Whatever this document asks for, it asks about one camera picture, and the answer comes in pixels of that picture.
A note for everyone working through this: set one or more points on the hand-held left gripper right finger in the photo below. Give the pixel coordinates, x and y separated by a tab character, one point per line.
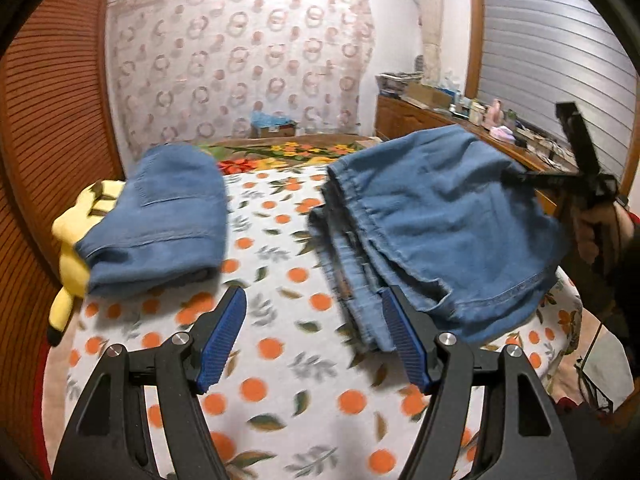
407	345

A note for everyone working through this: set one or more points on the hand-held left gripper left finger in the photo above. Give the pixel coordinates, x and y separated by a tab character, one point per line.
222	340

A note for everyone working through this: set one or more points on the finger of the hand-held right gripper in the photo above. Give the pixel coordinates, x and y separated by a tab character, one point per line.
545	179
580	140

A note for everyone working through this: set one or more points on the blue denim pants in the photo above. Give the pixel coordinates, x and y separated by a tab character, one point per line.
440	220
165	225

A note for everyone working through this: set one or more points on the person's right hand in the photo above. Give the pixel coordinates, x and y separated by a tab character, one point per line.
585	232

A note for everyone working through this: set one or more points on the pink pouch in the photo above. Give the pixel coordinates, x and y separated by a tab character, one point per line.
502	133

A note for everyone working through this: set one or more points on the orange print bed sheet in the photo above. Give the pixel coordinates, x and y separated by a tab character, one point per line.
300	360

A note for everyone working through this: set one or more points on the pink bottle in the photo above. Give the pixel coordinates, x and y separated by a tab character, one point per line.
495	112

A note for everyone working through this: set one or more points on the cluster of small bottles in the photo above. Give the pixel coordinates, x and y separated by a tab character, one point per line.
467	107

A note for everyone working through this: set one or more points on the grey roller shutter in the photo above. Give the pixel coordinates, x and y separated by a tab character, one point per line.
540	40

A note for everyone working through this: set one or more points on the flat cardboard box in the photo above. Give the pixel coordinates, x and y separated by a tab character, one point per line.
425	94

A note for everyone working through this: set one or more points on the wooden cabinet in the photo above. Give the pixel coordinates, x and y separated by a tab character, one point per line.
400	120

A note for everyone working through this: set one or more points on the yellow plush toy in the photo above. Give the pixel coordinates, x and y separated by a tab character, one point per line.
72	265

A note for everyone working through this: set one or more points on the woven basket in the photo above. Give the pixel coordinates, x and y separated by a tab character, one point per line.
397	84

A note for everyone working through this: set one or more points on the beige curtain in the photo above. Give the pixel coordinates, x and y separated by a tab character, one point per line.
430	20

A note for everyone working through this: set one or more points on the floral blanket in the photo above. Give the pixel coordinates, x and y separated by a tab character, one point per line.
285	152

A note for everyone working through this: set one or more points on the cardboard box with blue bag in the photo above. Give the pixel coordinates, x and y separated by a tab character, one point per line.
272	127

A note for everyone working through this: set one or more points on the circle pattern sheer curtain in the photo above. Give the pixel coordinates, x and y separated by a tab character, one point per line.
225	60

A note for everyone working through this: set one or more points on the wooden slatted door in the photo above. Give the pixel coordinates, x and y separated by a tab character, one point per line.
50	110

